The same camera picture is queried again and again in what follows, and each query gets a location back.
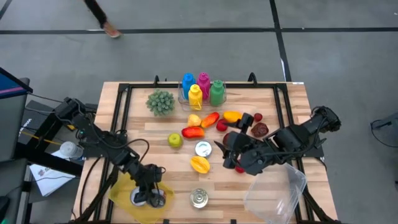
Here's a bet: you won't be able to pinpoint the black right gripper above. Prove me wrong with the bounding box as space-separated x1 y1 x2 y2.
213 113 282 175

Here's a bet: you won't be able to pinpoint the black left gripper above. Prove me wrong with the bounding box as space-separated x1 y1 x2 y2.
134 164 165 208

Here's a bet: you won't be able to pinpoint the red label can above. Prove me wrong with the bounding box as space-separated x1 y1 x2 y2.
129 186 147 207

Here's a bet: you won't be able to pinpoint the yellow plastic bin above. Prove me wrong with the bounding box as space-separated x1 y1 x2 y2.
108 171 175 224

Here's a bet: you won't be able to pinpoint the white round lid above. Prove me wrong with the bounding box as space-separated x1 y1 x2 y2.
194 140 213 158

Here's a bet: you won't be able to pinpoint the yellow starfruit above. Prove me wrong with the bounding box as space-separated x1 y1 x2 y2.
190 156 211 174

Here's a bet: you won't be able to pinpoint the green plastic bottle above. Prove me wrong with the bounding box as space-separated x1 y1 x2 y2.
210 79 226 107

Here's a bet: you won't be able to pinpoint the blue label can gold lid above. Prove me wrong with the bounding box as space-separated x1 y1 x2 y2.
190 188 209 209

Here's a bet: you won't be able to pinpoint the yellow plastic bottle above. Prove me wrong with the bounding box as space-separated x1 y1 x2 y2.
187 84 203 111

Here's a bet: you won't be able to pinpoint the green apple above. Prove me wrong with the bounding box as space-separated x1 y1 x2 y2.
167 133 183 149

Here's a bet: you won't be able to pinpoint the pink plastic bottle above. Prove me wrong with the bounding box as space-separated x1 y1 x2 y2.
197 72 211 100

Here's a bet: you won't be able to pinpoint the blue plastic bottle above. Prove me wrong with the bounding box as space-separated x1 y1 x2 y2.
182 72 197 100

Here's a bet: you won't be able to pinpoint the dark red wrinkled fruit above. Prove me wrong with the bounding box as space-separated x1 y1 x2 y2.
250 122 270 139

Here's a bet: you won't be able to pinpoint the orange red fruit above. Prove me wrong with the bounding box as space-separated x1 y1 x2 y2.
200 111 221 129

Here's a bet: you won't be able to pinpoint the clear bottle tray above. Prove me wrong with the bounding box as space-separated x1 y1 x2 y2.
177 80 228 112

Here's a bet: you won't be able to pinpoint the pale yellow fruit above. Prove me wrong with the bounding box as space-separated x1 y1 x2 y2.
187 113 202 128

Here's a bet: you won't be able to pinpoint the clear plastic bin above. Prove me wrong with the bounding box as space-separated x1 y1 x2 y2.
243 161 308 224

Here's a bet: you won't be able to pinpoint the green succulent plant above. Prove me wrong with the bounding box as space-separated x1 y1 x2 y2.
145 88 176 118

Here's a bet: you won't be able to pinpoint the clear water bottle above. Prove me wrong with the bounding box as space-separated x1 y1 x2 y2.
59 141 85 160

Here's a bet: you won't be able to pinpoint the white paper sheets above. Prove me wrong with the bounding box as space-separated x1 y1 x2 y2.
29 151 77 197

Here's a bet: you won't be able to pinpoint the black case white text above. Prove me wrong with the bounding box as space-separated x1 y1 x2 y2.
19 100 66 147

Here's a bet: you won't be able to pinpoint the blue screen monitor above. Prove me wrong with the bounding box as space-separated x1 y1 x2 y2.
0 67 34 100

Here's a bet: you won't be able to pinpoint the person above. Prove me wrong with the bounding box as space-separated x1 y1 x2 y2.
83 0 123 39

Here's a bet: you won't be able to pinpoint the black metal table frame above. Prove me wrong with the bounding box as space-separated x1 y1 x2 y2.
73 72 343 224

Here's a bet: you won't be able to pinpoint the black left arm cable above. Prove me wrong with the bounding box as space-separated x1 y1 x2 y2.
123 138 150 162

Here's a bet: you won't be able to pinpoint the black floor cable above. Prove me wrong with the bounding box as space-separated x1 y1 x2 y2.
369 119 398 149

